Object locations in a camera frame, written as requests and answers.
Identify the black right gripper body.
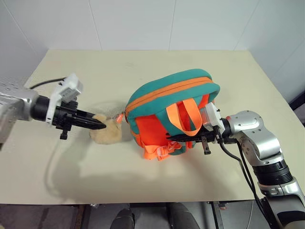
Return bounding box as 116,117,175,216
190,128,223,155

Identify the beige plush toy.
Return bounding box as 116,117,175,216
89,114,122,145

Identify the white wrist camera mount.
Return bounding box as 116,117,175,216
200,102,226,145
46,73,84,124

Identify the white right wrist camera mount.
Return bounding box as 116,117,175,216
200,102,226,145

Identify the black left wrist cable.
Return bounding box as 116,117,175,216
30,76,67,90

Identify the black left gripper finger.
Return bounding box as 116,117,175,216
76,109,102,124
71,118,107,131

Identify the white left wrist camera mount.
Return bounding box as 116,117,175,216
46,73,84,124

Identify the dark rounded shape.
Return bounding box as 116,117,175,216
168,202,201,229
111,208,136,229

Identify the orange and teal backpack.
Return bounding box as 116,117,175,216
116,68,221,162

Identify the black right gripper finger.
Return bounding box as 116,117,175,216
166,133,200,140
168,137,199,144

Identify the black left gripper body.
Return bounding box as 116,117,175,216
52,101,81,140

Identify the black table frame leg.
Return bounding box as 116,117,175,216
75,204,92,229
211,201,226,229

